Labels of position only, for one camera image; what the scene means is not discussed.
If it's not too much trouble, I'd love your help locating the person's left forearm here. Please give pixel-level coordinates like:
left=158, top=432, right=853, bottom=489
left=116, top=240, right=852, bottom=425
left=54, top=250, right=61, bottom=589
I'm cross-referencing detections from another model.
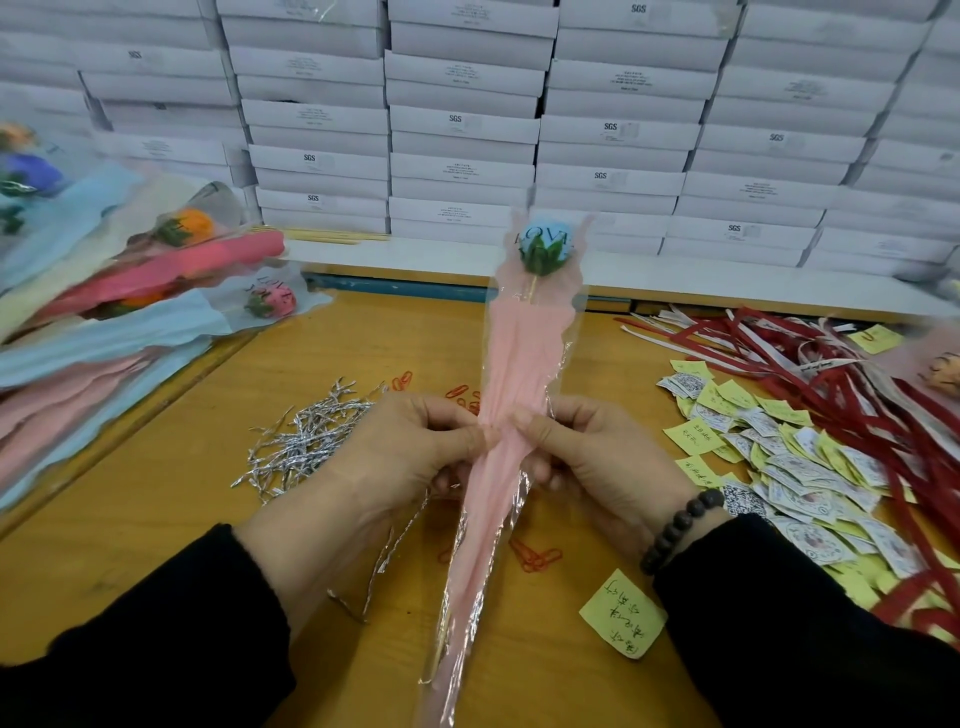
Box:
left=0, top=522, right=299, bottom=728

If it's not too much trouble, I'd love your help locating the pile of orange paper clips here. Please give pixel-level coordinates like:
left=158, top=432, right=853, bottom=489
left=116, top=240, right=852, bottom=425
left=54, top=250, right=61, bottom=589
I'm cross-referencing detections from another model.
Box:
left=387, top=367, right=569, bottom=575

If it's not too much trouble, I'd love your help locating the blue flower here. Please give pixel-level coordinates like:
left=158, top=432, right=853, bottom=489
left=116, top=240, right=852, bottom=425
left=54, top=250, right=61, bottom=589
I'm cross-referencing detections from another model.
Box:
left=417, top=210, right=590, bottom=728

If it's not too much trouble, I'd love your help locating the person's right hand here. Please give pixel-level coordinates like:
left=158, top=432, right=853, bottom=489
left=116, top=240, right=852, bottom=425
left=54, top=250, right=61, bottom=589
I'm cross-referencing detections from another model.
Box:
left=514, top=394, right=729, bottom=569

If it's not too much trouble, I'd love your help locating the wooden sticks bundle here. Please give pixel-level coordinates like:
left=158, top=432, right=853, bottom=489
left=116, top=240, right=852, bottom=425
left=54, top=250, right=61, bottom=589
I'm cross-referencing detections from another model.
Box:
left=285, top=228, right=392, bottom=246

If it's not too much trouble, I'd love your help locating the wall of stacked white boxes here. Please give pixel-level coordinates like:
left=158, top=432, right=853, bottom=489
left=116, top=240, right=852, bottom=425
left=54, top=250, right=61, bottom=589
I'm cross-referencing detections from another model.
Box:
left=0, top=0, right=960, bottom=284

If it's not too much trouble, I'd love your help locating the long white board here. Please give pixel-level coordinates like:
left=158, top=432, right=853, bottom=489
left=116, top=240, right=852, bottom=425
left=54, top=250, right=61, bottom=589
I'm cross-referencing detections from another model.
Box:
left=285, top=235, right=954, bottom=320

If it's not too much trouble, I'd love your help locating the pile of red ribbons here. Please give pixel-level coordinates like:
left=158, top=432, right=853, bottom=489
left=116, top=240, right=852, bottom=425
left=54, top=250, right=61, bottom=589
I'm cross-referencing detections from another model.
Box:
left=622, top=307, right=960, bottom=647

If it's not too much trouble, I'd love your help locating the pile of flowers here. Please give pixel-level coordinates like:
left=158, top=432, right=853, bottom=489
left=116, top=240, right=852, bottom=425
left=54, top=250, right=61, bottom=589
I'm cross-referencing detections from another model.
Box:
left=0, top=120, right=335, bottom=512

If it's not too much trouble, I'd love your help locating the person's right forearm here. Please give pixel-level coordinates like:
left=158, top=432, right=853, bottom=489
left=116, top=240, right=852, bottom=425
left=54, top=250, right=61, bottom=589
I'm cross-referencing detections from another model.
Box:
left=652, top=514, right=960, bottom=728

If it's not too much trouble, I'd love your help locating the pile of silver twist ties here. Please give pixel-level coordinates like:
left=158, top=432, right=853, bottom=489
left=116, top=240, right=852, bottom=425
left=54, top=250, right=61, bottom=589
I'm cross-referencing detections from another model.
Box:
left=232, top=378, right=429, bottom=624

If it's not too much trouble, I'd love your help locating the person's left hand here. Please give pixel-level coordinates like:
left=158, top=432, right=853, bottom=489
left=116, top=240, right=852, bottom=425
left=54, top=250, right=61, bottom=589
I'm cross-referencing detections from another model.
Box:
left=237, top=393, right=489, bottom=639

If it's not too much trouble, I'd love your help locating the pile of yellow white tags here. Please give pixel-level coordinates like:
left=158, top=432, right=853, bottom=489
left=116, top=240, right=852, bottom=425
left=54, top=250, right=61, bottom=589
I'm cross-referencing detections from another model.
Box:
left=577, top=322, right=960, bottom=662

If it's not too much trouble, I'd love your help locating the black bead bracelet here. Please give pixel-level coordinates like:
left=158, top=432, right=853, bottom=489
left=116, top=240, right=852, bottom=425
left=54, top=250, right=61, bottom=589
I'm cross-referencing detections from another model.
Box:
left=640, top=486, right=729, bottom=579

